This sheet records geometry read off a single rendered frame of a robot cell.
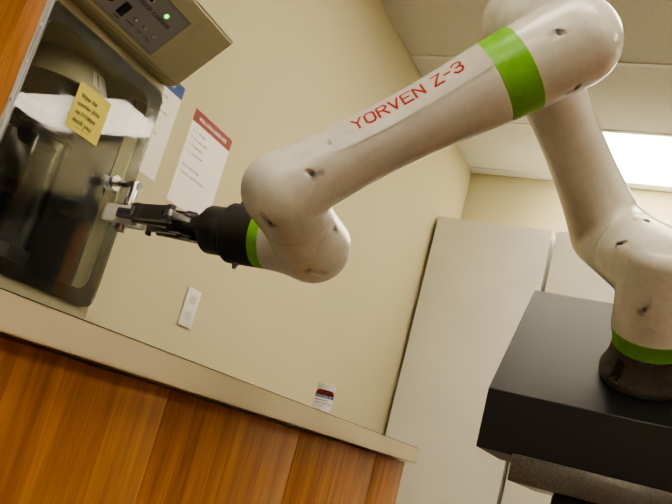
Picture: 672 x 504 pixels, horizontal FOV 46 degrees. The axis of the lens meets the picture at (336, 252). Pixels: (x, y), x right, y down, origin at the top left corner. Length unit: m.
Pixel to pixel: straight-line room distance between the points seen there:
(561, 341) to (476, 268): 2.67
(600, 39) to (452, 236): 3.19
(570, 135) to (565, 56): 0.27
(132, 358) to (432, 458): 3.06
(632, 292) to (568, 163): 0.22
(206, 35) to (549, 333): 0.80
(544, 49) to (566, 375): 0.58
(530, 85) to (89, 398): 0.66
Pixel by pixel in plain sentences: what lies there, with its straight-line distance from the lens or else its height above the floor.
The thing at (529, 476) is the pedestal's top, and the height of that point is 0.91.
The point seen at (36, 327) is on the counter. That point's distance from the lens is 0.89.
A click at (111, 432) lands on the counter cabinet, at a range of 1.08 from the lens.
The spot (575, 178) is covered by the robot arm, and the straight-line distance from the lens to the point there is 1.34.
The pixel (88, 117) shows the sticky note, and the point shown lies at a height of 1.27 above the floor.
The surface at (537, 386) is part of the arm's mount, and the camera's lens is 1.35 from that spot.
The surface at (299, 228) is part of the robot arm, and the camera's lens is 1.04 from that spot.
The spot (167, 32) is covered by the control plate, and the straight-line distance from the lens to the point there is 1.39.
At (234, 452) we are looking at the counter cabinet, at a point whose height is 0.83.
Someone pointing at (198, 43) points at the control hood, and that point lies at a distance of 1.43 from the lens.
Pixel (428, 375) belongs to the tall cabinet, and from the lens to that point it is 4.04.
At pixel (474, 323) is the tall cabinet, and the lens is 4.04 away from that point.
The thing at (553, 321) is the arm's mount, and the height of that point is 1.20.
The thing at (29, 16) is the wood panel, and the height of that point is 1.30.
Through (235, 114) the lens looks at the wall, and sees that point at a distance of 2.47.
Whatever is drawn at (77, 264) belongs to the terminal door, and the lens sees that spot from 1.34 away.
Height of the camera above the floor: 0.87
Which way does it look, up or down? 14 degrees up
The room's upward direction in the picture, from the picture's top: 15 degrees clockwise
